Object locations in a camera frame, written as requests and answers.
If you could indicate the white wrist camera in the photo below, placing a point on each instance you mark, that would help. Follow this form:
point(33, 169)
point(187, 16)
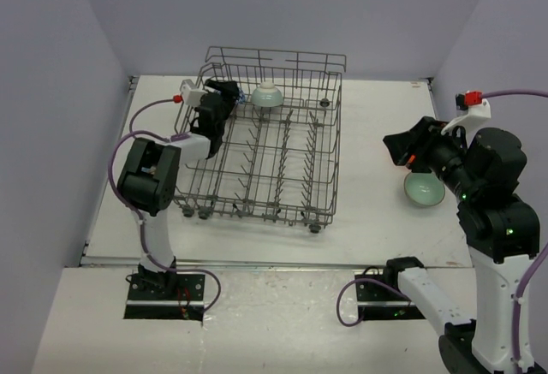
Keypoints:
point(473, 110)
point(189, 94)

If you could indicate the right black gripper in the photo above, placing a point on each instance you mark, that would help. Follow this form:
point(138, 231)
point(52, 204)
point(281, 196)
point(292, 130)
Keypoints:
point(419, 140)

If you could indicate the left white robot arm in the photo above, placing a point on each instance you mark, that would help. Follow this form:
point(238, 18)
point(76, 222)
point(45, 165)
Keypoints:
point(147, 182)

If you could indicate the mint green flower bowl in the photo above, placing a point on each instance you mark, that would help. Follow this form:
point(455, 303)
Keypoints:
point(423, 190)

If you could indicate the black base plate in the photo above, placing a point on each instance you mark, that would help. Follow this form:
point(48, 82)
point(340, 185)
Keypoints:
point(181, 298)
point(376, 303)

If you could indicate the pale blue dotted bowl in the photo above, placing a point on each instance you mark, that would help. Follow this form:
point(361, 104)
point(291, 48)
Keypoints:
point(267, 95)

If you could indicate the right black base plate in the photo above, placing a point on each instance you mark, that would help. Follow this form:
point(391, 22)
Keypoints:
point(376, 303)

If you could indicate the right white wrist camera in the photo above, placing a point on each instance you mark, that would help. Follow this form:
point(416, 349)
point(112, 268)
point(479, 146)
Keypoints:
point(473, 110)

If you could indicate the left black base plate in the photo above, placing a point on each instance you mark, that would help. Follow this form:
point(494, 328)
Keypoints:
point(181, 298)

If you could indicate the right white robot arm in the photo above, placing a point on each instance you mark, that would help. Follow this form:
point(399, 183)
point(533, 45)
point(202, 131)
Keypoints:
point(502, 233)

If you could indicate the grey wire dish rack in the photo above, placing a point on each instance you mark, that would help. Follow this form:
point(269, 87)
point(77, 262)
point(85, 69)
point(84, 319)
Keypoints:
point(281, 164)

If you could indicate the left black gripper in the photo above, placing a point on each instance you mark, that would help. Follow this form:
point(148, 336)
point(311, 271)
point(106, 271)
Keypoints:
point(229, 93)

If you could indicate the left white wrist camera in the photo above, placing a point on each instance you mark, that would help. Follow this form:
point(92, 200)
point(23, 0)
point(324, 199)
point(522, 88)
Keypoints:
point(189, 94)

